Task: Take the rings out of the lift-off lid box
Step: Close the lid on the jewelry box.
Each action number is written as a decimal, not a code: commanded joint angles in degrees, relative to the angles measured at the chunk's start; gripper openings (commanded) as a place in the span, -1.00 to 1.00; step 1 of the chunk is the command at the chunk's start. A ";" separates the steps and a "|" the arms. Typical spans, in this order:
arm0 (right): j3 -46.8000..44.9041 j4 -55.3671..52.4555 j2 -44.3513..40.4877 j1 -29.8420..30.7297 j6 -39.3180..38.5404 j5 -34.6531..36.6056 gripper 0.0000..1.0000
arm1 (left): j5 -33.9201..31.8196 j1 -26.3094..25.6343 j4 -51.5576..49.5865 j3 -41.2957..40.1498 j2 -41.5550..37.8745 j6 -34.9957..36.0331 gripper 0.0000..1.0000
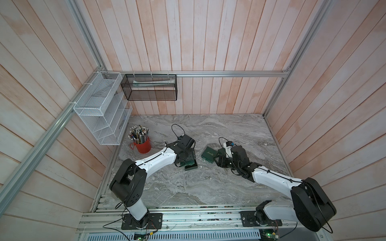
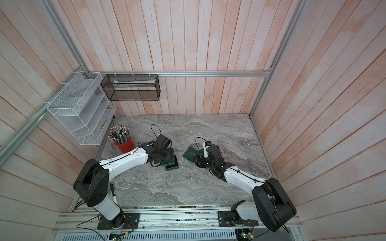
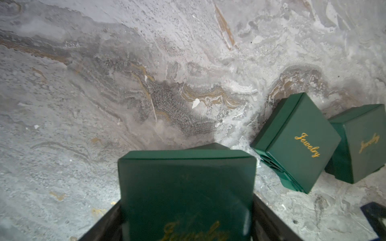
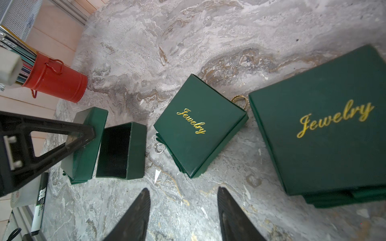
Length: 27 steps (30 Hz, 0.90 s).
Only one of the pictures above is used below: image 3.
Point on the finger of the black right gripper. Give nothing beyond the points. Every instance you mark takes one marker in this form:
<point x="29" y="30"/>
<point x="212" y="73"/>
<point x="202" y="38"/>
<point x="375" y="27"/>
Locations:
<point x="375" y="213"/>

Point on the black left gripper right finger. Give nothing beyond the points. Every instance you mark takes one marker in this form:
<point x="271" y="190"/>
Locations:
<point x="267" y="226"/>

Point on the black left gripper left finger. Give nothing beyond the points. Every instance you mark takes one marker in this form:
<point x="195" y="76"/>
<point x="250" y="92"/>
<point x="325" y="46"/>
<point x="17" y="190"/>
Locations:
<point x="108" y="228"/>

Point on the small green box lid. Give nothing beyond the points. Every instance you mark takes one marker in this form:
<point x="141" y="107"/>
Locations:
<point x="362" y="149"/>

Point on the large green jewelry box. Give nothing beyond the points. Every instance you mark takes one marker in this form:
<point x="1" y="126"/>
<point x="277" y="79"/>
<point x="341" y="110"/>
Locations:
<point x="296" y="142"/>

